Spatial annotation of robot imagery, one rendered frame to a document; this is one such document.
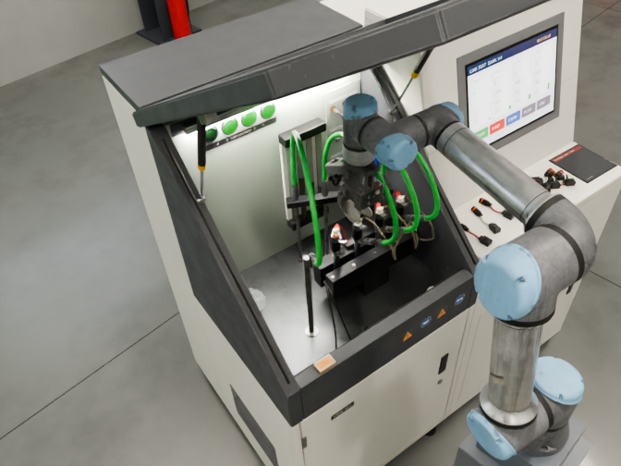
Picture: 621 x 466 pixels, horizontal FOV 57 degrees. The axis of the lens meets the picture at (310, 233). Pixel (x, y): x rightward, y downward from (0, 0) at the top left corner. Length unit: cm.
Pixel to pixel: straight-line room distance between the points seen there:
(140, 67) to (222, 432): 153
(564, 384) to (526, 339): 28
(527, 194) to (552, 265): 18
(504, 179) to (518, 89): 84
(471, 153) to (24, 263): 277
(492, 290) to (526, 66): 108
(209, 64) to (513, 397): 110
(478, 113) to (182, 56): 88
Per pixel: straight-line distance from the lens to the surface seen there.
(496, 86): 188
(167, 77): 159
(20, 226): 376
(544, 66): 204
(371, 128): 121
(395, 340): 165
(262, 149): 167
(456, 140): 121
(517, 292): 98
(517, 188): 114
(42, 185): 402
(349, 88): 177
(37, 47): 535
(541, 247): 101
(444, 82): 171
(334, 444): 188
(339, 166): 138
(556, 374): 138
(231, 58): 163
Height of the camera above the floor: 223
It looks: 44 degrees down
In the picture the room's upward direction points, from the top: 4 degrees counter-clockwise
